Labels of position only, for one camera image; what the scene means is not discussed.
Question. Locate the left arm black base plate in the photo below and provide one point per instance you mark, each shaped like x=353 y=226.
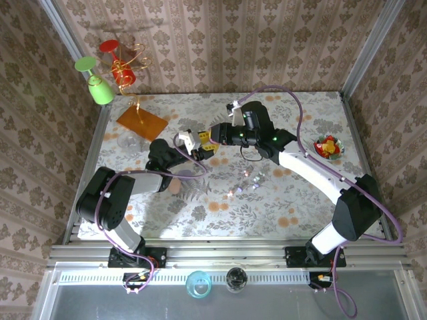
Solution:
x=156 y=256

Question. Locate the blue glass cup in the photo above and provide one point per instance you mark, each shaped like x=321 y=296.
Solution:
x=198 y=283

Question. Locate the green plastic wine glass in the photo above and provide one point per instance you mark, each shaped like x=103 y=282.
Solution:
x=101 y=91

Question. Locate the left black connector block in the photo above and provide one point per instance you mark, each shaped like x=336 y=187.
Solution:
x=135 y=278

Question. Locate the red plastic wine glass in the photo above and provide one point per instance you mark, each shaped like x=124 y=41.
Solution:
x=124 y=75

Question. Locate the aluminium table edge rail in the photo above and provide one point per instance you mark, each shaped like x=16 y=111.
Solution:
x=97 y=140
x=355 y=133

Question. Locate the aluminium mounting rail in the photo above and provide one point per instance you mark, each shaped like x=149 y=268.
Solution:
x=227 y=256

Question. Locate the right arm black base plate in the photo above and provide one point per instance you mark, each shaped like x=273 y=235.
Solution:
x=295 y=256

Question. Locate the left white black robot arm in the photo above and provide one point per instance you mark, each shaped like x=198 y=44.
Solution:
x=146 y=181

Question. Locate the grey metal shelf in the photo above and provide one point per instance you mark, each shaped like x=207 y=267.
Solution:
x=267 y=305

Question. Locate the bowl of colourful candies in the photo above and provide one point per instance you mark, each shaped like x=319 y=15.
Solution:
x=328 y=148

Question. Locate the floral patterned table cover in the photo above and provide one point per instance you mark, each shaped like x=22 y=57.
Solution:
x=233 y=216

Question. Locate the aluminium frame post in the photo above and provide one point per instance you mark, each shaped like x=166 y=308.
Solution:
x=371 y=46
x=65 y=30

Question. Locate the clear glass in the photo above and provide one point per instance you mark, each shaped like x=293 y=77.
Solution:
x=128 y=141

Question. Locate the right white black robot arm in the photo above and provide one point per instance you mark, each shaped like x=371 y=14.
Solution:
x=310 y=173

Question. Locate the dark clear glass jar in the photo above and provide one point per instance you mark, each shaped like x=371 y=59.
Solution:
x=236 y=280

